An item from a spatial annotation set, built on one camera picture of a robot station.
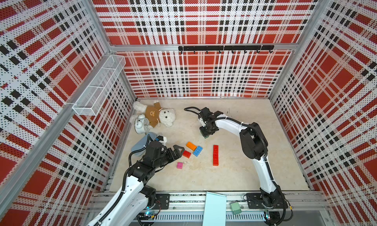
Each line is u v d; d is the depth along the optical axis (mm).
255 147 565
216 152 903
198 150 914
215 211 678
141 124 923
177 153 692
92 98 908
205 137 970
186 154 911
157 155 623
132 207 564
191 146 931
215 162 862
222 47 883
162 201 737
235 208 706
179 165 844
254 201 736
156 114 1012
